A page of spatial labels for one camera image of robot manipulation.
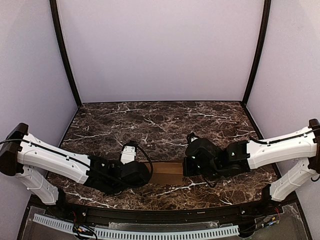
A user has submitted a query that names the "brown cardboard box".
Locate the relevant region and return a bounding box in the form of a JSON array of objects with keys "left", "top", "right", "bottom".
[{"left": 149, "top": 161, "right": 184, "bottom": 186}]

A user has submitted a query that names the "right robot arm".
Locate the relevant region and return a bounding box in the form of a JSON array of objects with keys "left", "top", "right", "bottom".
[{"left": 182, "top": 118, "right": 320, "bottom": 202}]

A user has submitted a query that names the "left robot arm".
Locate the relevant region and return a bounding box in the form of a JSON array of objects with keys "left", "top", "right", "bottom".
[{"left": 0, "top": 122, "right": 154, "bottom": 206}]

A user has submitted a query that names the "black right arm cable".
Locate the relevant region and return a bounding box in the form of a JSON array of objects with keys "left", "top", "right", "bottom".
[{"left": 203, "top": 176, "right": 221, "bottom": 189}]

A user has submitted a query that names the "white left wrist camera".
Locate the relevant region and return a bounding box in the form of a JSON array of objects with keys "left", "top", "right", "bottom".
[{"left": 120, "top": 142, "right": 137, "bottom": 165}]

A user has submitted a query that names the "black front table rail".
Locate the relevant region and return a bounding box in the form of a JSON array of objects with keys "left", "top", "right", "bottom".
[{"left": 29, "top": 193, "right": 286, "bottom": 226}]

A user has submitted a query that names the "white slotted cable duct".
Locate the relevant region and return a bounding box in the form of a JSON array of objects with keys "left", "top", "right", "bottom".
[{"left": 32, "top": 213, "right": 240, "bottom": 240}]

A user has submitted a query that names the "black left frame post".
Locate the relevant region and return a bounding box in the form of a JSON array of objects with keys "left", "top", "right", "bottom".
[{"left": 49, "top": 0, "right": 82, "bottom": 105}]

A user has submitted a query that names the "black frame post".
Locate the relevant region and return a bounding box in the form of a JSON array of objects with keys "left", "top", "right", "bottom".
[
  {"left": 242, "top": 0, "right": 272, "bottom": 102},
  {"left": 49, "top": 0, "right": 82, "bottom": 105}
]

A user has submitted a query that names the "black right frame post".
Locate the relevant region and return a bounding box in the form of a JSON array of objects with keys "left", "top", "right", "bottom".
[{"left": 242, "top": 0, "right": 272, "bottom": 102}]

